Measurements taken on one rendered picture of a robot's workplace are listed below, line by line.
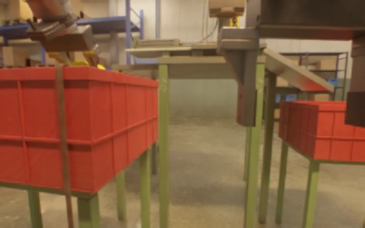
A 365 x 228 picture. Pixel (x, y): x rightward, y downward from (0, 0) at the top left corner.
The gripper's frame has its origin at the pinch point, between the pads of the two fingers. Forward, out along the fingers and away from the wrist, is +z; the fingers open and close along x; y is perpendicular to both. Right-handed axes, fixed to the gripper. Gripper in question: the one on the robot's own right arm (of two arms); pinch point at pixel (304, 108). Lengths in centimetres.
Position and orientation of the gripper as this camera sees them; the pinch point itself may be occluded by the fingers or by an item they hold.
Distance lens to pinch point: 24.8
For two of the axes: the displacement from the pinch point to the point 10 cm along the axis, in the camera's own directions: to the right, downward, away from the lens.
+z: -0.1, 9.9, 1.2
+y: -0.1, 1.2, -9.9
